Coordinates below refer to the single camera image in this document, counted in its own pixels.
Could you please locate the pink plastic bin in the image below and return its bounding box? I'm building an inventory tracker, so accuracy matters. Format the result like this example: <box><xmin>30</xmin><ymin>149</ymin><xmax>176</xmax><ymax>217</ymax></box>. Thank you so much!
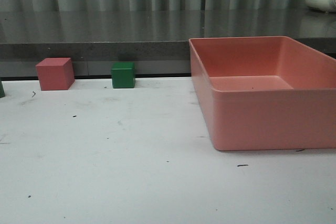
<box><xmin>189</xmin><ymin>36</ymin><xmax>335</xmax><ymax>151</ymax></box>

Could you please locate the green cube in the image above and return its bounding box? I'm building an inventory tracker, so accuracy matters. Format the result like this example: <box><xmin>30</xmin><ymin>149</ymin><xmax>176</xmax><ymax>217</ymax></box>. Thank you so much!
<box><xmin>111</xmin><ymin>62</ymin><xmax>135</xmax><ymax>89</ymax></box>

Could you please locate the pink cube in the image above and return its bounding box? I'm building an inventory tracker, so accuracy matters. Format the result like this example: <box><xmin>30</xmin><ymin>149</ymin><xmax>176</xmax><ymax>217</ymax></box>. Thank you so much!
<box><xmin>36</xmin><ymin>57</ymin><xmax>75</xmax><ymax>91</ymax></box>

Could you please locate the green block at left edge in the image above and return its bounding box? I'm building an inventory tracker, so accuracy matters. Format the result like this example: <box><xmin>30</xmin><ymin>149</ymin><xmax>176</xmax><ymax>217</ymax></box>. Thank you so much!
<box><xmin>0</xmin><ymin>80</ymin><xmax>5</xmax><ymax>98</ymax></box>

